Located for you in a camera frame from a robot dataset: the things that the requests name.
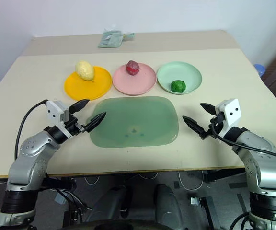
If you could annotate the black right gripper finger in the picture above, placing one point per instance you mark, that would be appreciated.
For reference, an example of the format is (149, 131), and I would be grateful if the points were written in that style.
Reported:
(209, 109)
(195, 126)

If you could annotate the blue round object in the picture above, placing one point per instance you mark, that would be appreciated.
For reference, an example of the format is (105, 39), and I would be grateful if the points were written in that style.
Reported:
(259, 70)

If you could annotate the pink round plate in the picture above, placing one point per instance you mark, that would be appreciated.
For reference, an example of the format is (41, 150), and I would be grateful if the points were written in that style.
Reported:
(135, 82)

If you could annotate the black table frame bar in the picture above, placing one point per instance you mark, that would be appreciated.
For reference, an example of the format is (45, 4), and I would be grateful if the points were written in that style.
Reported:
(224, 175)

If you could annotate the red fruit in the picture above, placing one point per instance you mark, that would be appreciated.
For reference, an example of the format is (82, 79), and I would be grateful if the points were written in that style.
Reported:
(132, 67)

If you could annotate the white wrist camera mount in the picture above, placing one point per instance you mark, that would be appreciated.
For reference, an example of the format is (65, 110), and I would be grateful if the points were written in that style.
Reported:
(231, 112)
(55, 111)

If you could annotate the yellow round plate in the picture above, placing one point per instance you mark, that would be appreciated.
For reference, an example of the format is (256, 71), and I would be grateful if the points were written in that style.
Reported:
(90, 87)

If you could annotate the green round fruit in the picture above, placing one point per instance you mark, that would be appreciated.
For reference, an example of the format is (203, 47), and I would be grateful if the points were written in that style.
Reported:
(178, 86)

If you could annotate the green rectangular tray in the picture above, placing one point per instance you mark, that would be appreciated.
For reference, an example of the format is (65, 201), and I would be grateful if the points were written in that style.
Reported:
(135, 119)

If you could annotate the dark rounded robot leg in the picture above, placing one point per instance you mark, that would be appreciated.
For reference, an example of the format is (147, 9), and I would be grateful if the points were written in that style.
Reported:
(111, 203)
(168, 204)

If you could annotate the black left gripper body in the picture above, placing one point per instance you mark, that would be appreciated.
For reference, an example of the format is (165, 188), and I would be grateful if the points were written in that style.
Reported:
(73, 125)

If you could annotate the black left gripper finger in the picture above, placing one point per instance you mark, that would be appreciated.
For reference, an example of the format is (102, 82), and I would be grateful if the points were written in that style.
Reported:
(95, 121)
(78, 105)

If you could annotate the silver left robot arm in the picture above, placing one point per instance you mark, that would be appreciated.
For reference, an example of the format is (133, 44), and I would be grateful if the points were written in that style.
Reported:
(27, 155)

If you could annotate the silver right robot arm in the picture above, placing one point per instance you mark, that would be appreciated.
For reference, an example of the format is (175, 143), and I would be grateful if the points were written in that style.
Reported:
(265, 172)

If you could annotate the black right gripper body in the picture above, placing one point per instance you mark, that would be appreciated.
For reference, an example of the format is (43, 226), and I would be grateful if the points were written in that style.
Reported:
(214, 119)

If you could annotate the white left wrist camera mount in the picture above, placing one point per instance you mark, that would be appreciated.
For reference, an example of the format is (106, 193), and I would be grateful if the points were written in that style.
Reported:
(55, 111)

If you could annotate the pale yellow lemon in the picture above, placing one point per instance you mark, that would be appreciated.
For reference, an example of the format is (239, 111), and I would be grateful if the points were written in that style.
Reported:
(84, 70)

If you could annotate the light green round plate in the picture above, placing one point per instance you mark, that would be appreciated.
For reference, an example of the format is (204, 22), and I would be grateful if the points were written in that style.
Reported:
(183, 73)

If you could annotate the clear bag with green cloths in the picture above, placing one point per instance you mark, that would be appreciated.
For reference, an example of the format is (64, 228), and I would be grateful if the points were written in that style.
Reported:
(110, 39)

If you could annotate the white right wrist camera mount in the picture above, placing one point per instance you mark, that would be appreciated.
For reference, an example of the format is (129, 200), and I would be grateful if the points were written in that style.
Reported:
(231, 112)

